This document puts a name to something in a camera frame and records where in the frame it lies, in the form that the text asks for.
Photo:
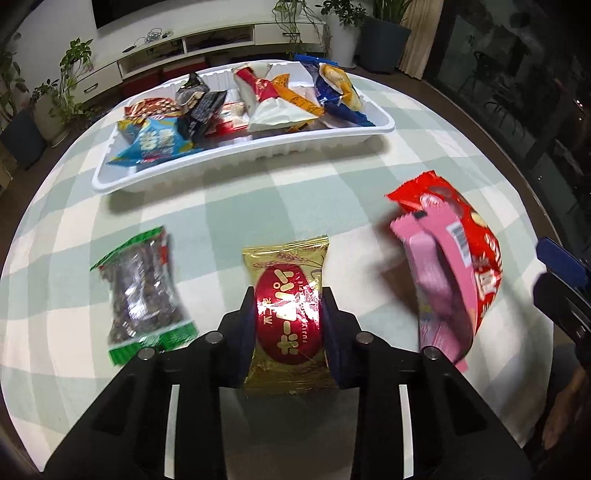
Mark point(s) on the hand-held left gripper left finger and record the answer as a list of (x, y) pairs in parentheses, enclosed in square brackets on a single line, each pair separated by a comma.
[(244, 341)]

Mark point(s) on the black snack packet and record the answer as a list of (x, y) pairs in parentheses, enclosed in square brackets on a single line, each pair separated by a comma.
[(203, 110)]

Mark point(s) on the blue panda snack packet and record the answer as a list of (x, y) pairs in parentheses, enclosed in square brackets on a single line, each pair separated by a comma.
[(157, 141)]

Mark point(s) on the white plastic tray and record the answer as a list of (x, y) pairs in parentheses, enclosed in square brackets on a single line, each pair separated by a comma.
[(277, 147)]

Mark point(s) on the orange stick snack packet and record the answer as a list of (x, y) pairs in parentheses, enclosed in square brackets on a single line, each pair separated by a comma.
[(300, 101)]

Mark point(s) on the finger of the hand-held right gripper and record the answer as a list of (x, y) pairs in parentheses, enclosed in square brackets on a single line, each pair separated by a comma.
[(561, 258), (563, 304)]

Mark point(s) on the small-leaf potted plant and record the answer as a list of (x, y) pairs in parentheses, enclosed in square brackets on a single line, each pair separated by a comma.
[(76, 78)]

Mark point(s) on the large white snack packet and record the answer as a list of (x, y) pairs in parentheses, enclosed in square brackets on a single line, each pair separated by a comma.
[(277, 113)]

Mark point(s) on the white plant pot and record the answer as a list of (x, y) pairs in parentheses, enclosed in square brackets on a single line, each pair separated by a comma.
[(344, 44)]

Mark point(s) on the red storage boxes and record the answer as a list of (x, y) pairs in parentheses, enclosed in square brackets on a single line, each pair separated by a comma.
[(161, 71)]

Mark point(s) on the flat red white snack packet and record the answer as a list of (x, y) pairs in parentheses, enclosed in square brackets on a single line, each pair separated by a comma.
[(228, 121)]

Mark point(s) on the red patterned snack packet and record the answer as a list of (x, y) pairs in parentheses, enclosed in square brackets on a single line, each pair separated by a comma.
[(152, 107)]

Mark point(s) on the leafy plant in white pot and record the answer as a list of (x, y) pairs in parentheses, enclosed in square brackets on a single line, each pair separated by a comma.
[(344, 11)]

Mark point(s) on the gold and red snack packet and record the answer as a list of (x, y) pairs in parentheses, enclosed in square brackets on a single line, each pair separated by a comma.
[(286, 318)]

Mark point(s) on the blue and yellow snack packet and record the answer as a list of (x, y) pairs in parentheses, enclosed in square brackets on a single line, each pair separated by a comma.
[(339, 85)]

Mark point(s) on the trailing green plant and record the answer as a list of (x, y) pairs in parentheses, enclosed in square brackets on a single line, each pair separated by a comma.
[(295, 23)]

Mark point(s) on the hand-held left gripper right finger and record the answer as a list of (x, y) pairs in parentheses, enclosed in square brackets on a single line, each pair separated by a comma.
[(333, 350)]

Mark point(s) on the beige striped curtain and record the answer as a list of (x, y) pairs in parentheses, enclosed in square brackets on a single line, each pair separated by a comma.
[(422, 39)]

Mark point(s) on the dark blue plant pot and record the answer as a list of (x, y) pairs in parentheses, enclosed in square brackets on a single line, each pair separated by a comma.
[(384, 44)]

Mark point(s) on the bright pink snack packet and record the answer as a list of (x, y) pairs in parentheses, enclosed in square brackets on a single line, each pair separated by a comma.
[(434, 286)]

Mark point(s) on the glass sliding door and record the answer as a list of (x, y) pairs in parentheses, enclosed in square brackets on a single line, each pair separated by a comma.
[(508, 83)]

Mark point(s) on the black television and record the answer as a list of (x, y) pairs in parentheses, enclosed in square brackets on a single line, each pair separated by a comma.
[(152, 9)]

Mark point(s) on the green clear snack packet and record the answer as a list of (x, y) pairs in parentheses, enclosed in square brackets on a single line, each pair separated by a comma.
[(143, 286)]

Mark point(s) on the large red snack packet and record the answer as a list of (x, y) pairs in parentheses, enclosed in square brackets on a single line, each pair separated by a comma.
[(480, 249)]

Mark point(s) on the white TV cabinet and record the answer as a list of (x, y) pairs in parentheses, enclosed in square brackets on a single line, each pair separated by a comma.
[(221, 37)]

